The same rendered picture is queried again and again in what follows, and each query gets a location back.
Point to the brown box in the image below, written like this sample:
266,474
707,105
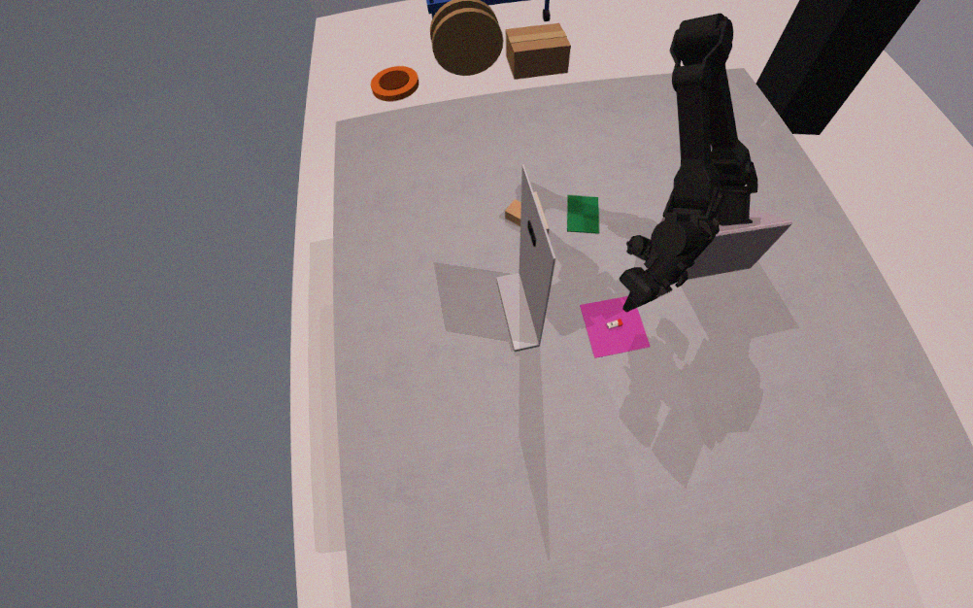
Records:
513,212

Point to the magenta square mat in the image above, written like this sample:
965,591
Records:
629,337

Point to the green square mat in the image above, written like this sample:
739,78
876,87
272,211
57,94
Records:
582,214

